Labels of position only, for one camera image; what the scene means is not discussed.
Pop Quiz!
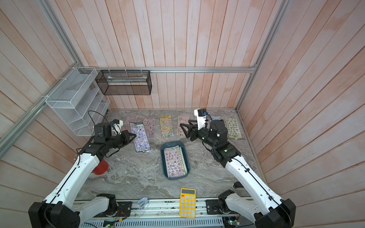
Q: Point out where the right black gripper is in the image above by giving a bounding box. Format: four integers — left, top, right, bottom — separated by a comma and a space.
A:
182, 120, 219, 152

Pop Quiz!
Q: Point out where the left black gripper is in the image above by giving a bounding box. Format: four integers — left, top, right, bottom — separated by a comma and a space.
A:
106, 130, 137, 149

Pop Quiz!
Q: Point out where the cat sticker sheet pink blue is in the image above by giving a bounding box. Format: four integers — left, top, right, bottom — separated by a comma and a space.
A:
123, 116, 138, 133

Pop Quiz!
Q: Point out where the purple cartoon sticker sheet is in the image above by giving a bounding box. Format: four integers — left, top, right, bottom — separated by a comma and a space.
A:
130, 122, 151, 153

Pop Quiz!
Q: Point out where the yellow green sticker sheet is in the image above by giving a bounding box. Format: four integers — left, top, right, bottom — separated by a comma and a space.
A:
160, 115, 174, 137

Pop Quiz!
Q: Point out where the teal storage tray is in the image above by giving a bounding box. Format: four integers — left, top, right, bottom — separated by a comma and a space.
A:
160, 141, 191, 181

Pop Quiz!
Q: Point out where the pink character sticker sheet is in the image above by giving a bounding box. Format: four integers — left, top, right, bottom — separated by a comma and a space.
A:
163, 146, 187, 179

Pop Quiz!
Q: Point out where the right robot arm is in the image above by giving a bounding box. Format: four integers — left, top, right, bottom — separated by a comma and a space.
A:
180, 120, 296, 228

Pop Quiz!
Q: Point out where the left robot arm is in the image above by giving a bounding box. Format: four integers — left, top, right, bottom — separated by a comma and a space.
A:
28, 120, 137, 228

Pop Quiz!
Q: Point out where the bottom sticker sheet in tray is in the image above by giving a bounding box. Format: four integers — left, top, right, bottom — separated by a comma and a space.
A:
177, 116, 190, 136

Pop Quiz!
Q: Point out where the pencil holder with pencils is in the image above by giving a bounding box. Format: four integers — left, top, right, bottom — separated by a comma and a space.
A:
74, 148, 109, 176

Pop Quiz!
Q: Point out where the black mesh basket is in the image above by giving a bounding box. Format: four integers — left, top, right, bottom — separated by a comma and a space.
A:
96, 69, 152, 96

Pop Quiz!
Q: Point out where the yellow calculator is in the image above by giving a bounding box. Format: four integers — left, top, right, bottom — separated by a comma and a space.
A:
179, 188, 196, 219

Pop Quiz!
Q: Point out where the blue stapler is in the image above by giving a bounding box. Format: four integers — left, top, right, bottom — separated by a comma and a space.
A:
137, 197, 150, 209

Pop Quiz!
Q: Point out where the green circuit board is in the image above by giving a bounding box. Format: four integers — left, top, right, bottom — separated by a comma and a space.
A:
223, 217, 240, 228

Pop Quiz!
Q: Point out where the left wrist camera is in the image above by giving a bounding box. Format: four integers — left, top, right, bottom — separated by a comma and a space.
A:
110, 119, 124, 135

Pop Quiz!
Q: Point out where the white wire mesh shelf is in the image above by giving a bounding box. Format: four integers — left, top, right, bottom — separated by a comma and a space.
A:
46, 67, 110, 137

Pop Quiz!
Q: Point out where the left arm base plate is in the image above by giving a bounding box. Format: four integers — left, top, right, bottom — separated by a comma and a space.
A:
94, 201, 132, 218

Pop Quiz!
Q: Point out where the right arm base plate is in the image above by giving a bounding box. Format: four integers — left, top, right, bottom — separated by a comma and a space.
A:
205, 199, 238, 215

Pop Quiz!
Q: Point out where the aluminium front rail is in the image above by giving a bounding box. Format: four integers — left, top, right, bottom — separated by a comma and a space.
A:
49, 196, 286, 220

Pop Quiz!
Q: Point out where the white vented cable duct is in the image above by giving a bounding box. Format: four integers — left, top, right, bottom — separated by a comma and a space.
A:
79, 217, 224, 228

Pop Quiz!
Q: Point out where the aluminium wall rail left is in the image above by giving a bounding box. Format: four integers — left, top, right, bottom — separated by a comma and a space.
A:
1, 62, 81, 158

